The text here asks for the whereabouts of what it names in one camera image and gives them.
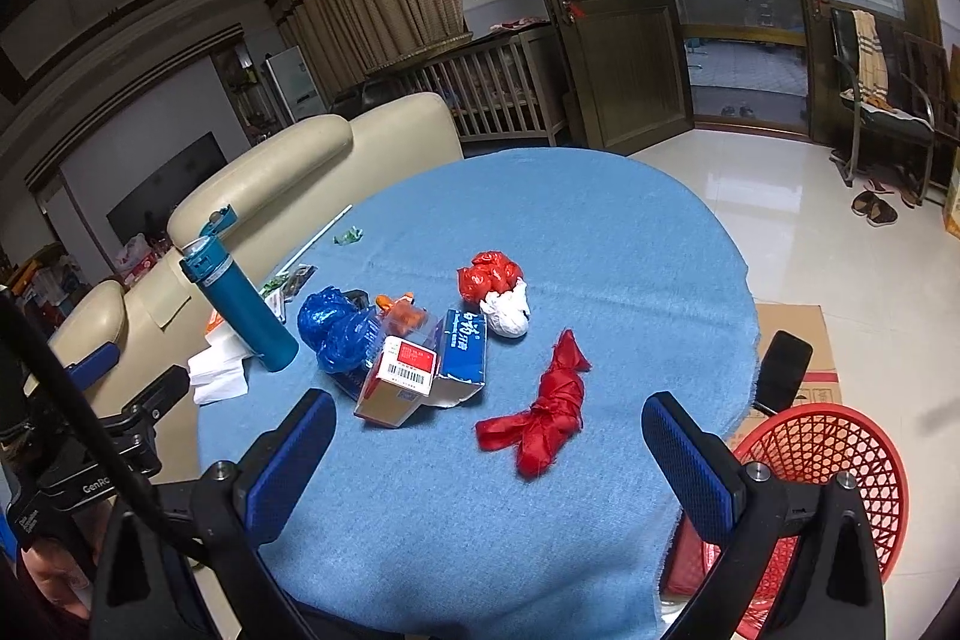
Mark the red plastic basket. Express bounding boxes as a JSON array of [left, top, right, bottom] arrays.
[[698, 404, 908, 638]]

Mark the white air conditioner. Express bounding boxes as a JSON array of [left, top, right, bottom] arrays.
[[265, 46, 325, 122]]

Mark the orange wrapper bundle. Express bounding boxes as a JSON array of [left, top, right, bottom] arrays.
[[376, 292, 428, 338]]

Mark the wooden crib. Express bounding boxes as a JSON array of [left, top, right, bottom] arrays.
[[368, 23, 568, 146]]

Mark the blue white carton box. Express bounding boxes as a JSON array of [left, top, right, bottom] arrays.
[[427, 308, 487, 409]]

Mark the cardboard sheet on floor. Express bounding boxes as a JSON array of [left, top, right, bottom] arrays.
[[729, 302, 843, 448]]

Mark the black metal chair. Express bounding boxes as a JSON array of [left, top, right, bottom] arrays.
[[830, 8, 935, 206]]

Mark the wall television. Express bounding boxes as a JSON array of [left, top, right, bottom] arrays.
[[107, 131, 226, 244]]

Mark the blue plastic bag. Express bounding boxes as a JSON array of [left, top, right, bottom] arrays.
[[296, 286, 381, 374]]

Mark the person's left hand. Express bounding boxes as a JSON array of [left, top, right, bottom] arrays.
[[23, 539, 93, 620]]

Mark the cream leather sofa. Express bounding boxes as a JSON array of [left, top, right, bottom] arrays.
[[45, 91, 466, 484]]

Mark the pair of slippers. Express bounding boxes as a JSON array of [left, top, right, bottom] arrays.
[[851, 190, 898, 227]]

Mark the red knotted plastic bag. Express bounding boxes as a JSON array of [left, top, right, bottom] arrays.
[[475, 330, 590, 481]]

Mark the teal thermos bottle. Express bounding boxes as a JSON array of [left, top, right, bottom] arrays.
[[181, 205, 299, 372]]

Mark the black phone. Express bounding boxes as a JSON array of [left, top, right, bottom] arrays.
[[754, 330, 814, 416]]

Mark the green candy wrapper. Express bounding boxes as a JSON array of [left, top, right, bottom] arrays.
[[334, 226, 364, 245]]

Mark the blue table cloth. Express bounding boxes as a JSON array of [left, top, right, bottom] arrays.
[[195, 146, 762, 640]]

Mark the white red carton box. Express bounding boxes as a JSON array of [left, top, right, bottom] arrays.
[[353, 336, 438, 429]]

